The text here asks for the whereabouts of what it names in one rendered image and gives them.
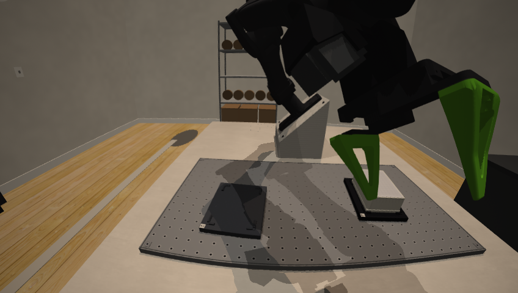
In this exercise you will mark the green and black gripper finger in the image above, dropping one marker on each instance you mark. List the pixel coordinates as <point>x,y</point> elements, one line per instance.
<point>471,109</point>
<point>344,144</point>

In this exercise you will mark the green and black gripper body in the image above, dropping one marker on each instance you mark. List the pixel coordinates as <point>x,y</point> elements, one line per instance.
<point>389,105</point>

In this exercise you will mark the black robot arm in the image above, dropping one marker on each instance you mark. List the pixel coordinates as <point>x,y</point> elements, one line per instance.
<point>356,42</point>

